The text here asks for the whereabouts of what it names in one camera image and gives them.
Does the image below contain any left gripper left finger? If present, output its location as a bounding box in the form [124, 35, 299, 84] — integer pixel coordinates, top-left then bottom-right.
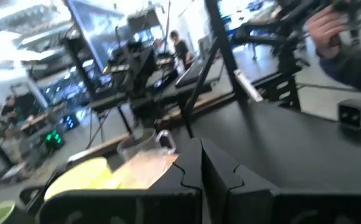
[149, 138, 204, 191]

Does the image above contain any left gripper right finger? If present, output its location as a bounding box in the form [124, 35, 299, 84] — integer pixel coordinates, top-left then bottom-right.
[201, 138, 278, 192]

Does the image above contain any clear plastic cup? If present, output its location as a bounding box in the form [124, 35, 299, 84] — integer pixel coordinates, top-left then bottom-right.
[116, 128, 177, 162]

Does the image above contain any yellow plastic cup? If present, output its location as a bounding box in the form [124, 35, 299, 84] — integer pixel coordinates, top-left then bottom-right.
[43, 156, 147, 200]

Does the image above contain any person's forearm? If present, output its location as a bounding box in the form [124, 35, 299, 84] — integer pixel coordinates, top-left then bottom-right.
[319, 43, 361, 95]

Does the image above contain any wooden cutting board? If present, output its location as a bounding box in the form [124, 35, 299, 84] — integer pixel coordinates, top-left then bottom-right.
[105, 151, 180, 190]

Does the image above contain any wooden table side board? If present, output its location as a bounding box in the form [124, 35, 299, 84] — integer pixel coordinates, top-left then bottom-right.
[67, 91, 234, 166]

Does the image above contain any black keyboard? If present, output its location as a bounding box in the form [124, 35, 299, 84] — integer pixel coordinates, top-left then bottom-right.
[176, 58, 207, 88]

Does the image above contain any grey desk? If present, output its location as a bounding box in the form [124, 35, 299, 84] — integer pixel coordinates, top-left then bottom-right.
[146, 57, 231, 96]

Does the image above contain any person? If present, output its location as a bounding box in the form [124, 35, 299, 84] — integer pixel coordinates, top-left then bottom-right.
[0, 95, 23, 125]
[169, 30, 194, 71]

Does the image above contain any green lit device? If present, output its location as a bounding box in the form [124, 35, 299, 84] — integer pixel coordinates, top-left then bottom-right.
[45, 129, 65, 150]

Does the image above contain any large display screen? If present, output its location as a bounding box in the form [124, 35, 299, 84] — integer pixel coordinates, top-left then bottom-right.
[67, 0, 132, 74]

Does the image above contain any person's hand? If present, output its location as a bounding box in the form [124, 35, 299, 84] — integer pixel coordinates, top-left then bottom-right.
[306, 4, 349, 60]

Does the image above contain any black metal table frame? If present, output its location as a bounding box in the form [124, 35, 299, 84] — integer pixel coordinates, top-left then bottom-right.
[180, 0, 246, 138]

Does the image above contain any black camera box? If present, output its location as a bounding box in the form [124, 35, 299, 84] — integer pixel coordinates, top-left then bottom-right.
[337, 99, 361, 130]

